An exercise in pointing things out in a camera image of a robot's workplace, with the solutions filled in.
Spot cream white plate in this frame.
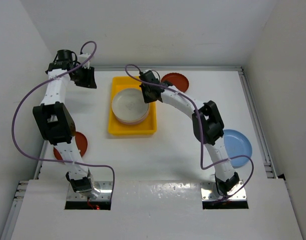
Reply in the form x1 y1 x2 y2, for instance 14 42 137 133
111 88 150 112

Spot dark red plate top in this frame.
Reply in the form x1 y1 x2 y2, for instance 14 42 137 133
161 72 189 93

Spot dark red plate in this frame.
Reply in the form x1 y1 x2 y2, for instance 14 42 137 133
53 131 88 161
161 72 189 93

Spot light blue plate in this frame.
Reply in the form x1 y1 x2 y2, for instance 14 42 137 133
224 129 252 168

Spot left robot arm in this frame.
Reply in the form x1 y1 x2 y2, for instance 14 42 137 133
33 49 97 198

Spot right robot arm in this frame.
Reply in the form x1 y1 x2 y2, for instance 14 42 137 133
139 70 240 196

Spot yellow plastic bin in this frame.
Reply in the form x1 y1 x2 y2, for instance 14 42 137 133
108 76 157 136

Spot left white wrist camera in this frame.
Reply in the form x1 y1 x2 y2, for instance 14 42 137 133
78 53 91 69

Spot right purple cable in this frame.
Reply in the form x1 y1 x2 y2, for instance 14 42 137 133
125 64 255 206

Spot purple cable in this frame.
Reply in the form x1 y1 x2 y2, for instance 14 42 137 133
12 41 116 201
125 64 255 206

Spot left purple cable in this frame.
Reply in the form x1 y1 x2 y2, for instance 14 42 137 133
12 41 116 201

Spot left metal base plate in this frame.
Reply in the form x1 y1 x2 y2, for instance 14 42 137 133
66 181 113 202

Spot metal base plate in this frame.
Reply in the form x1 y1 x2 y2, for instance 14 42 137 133
66 181 113 202
200 180 247 202

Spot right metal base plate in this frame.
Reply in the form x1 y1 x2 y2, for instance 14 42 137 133
200 180 247 202

